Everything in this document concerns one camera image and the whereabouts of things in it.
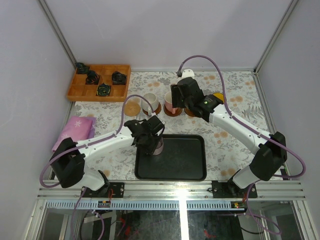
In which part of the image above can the woven rattan coaster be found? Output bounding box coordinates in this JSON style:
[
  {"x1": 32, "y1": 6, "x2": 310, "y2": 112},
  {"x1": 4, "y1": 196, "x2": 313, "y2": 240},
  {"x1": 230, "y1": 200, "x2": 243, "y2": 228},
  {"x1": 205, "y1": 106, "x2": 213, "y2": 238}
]
[{"x1": 124, "y1": 101, "x2": 141, "y2": 117}]

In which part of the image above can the aluminium front rail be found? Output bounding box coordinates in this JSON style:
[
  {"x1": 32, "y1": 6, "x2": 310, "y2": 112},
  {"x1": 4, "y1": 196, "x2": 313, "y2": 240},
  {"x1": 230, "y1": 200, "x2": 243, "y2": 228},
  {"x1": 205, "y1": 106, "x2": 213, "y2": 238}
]
[{"x1": 37, "y1": 180, "x2": 306, "y2": 201}]

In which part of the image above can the pink mug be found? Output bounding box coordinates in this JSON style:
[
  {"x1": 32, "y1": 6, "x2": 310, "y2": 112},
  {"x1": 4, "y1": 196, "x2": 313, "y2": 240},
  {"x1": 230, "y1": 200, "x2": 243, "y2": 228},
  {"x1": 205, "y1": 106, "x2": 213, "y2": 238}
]
[{"x1": 164, "y1": 92, "x2": 176, "y2": 114}]

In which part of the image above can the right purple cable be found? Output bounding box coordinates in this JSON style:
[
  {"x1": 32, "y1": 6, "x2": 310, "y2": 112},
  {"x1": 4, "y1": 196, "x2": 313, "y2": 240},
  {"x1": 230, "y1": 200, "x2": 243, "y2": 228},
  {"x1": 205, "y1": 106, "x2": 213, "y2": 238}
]
[{"x1": 176, "y1": 54, "x2": 307, "y2": 236}]

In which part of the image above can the black roll far corner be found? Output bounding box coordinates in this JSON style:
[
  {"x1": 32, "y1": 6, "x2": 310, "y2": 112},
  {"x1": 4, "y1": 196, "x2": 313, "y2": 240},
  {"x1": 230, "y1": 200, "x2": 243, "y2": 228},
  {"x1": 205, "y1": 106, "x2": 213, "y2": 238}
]
[{"x1": 75, "y1": 62, "x2": 87, "y2": 69}]

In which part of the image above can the black orange cable roll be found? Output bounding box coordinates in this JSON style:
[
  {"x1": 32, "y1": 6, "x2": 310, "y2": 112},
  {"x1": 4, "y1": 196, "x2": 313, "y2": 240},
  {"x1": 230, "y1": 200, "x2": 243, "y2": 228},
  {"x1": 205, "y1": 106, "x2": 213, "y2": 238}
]
[{"x1": 85, "y1": 70, "x2": 100, "y2": 85}]

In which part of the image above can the dark green yellow roll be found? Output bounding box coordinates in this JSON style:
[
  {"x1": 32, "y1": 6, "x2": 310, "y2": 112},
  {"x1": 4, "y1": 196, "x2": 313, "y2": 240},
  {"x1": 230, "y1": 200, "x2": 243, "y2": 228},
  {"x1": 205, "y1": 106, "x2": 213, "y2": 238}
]
[{"x1": 96, "y1": 83, "x2": 111, "y2": 97}]

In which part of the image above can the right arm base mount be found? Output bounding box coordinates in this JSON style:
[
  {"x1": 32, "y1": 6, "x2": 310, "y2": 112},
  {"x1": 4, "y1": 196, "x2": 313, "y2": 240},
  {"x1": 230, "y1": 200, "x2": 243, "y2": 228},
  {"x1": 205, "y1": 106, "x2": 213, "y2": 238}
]
[{"x1": 211, "y1": 176, "x2": 258, "y2": 199}]

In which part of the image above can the pink princess cloth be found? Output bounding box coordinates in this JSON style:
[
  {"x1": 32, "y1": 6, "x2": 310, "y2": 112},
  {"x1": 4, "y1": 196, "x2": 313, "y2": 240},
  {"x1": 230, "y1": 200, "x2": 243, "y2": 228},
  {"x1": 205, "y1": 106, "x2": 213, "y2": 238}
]
[{"x1": 52, "y1": 116, "x2": 96, "y2": 152}]

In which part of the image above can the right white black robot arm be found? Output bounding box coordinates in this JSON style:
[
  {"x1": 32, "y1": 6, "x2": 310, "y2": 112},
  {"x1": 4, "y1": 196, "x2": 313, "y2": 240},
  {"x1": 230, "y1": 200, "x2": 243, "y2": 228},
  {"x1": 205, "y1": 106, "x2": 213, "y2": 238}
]
[{"x1": 170, "y1": 77, "x2": 288, "y2": 198}]

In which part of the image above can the black cable roll right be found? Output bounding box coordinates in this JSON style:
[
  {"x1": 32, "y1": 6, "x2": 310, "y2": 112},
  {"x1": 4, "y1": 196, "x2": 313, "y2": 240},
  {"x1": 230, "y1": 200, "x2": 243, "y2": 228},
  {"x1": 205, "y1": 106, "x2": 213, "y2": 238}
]
[{"x1": 111, "y1": 70, "x2": 128, "y2": 85}]

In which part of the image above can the blue slotted cable duct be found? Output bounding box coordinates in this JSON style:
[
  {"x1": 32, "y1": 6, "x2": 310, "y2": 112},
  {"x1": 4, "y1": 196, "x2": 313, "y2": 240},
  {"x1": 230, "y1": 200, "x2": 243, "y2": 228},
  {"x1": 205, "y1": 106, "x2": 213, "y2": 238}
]
[{"x1": 46, "y1": 200, "x2": 245, "y2": 211}]

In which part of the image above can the black serving tray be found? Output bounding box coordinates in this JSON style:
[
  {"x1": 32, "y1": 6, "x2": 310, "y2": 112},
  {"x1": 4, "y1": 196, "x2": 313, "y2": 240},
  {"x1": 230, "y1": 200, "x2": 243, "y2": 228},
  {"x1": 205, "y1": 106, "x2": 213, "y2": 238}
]
[{"x1": 134, "y1": 134, "x2": 207, "y2": 181}]

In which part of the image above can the orange wooden compartment tray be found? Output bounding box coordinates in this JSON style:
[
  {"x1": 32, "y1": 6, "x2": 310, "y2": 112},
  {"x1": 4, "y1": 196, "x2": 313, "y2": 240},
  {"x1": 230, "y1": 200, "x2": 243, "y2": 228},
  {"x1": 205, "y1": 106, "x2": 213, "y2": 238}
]
[{"x1": 66, "y1": 64, "x2": 131, "y2": 102}]

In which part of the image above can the yellow mug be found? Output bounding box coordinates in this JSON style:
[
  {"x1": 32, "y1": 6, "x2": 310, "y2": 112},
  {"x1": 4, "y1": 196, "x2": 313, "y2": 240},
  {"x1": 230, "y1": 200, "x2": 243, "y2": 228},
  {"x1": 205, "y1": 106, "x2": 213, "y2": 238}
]
[{"x1": 212, "y1": 92, "x2": 225, "y2": 102}]

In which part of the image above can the cream white mug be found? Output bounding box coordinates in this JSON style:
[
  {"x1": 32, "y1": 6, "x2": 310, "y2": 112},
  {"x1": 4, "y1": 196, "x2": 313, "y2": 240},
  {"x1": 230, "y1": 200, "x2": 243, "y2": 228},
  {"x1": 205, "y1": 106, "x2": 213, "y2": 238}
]
[{"x1": 141, "y1": 92, "x2": 159, "y2": 116}]

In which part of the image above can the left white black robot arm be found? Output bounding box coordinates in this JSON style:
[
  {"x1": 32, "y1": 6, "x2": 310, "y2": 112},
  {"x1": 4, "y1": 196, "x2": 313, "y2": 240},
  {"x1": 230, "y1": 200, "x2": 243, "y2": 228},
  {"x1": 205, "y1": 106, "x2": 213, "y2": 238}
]
[{"x1": 51, "y1": 115, "x2": 165, "y2": 198}]

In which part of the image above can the dark wooden coaster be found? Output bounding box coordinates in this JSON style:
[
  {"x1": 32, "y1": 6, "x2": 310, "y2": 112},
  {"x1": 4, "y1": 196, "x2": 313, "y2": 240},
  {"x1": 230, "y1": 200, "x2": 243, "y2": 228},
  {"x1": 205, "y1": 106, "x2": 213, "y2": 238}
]
[
  {"x1": 142, "y1": 103, "x2": 162, "y2": 116},
  {"x1": 164, "y1": 104, "x2": 182, "y2": 117},
  {"x1": 184, "y1": 108, "x2": 196, "y2": 117}
]

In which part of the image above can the purple mug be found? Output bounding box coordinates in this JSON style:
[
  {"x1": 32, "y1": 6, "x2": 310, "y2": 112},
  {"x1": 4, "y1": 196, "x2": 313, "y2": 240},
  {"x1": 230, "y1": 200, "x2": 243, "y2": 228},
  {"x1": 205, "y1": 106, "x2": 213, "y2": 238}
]
[{"x1": 152, "y1": 138, "x2": 164, "y2": 156}]

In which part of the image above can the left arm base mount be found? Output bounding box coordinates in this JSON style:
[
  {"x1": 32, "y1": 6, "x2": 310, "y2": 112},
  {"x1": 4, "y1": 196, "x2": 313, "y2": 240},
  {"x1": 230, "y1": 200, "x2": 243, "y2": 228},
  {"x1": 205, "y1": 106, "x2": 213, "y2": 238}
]
[{"x1": 81, "y1": 170, "x2": 125, "y2": 199}]

